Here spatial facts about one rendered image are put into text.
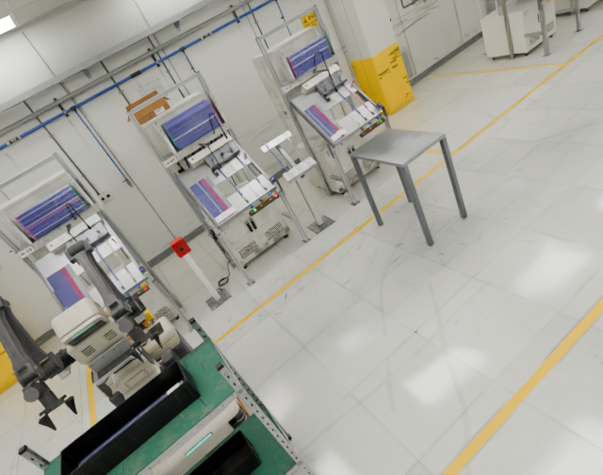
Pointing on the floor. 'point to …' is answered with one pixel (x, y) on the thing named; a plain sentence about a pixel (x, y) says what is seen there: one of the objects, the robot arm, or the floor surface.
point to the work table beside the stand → (410, 142)
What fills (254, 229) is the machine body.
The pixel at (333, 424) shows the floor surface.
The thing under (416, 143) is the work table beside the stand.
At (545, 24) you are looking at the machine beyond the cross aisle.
